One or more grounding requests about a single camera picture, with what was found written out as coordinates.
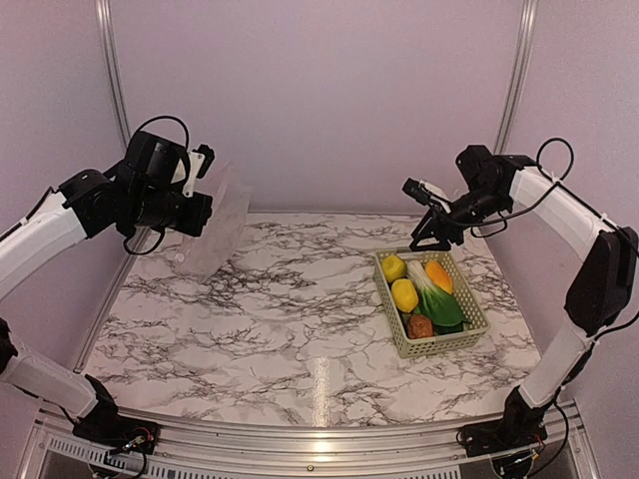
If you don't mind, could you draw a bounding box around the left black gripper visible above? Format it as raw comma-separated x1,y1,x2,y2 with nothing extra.
128,186,212,237

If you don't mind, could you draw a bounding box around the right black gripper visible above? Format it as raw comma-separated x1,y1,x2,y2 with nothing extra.
409,185,507,251

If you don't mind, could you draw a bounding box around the yellow lemon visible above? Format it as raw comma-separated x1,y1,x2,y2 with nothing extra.
390,278,419,313
381,254,407,283

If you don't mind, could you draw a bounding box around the clear zip top bag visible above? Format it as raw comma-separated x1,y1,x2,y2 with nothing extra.
174,162,252,278

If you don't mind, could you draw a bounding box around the green white bok choy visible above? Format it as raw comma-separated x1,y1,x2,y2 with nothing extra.
407,260,465,326

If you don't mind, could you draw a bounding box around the brown bread bun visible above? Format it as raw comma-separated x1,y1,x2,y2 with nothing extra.
406,314,434,339

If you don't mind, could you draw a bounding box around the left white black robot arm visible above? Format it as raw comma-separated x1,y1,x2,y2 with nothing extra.
1,170,213,447

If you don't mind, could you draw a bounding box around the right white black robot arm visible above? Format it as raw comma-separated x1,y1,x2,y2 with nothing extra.
402,145,638,454

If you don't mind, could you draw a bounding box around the green cucumber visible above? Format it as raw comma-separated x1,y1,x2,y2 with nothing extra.
399,313,469,339

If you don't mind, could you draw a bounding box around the beige perforated plastic basket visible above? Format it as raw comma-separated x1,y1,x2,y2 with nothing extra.
373,248,489,358

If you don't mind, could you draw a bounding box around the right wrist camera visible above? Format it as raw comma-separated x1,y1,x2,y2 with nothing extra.
402,178,450,208

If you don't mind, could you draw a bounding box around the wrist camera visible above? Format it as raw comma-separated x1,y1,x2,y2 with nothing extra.
117,131,215,199
402,178,450,208

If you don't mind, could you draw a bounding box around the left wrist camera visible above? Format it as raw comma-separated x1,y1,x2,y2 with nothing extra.
117,131,215,199

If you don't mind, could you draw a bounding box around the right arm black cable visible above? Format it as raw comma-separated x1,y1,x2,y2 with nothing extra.
468,138,576,239

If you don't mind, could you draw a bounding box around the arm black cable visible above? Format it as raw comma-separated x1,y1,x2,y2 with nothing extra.
122,115,191,256
468,138,576,239

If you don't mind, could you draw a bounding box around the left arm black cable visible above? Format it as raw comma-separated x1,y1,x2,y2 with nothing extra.
122,115,191,256

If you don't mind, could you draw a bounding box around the left aluminium frame post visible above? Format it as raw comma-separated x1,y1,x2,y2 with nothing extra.
94,0,132,148

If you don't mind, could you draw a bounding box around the aluminium frame post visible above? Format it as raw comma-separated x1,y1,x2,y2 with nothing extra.
493,0,539,154
94,0,132,148

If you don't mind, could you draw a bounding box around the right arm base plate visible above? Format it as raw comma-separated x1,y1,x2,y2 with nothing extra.
456,420,548,457

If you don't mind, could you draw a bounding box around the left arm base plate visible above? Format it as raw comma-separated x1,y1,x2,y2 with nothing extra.
72,416,160,455

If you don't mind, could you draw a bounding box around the right aluminium frame post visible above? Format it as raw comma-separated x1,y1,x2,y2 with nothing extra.
493,0,539,154

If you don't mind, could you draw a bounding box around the front aluminium rail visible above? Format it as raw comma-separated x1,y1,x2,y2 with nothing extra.
19,393,600,479

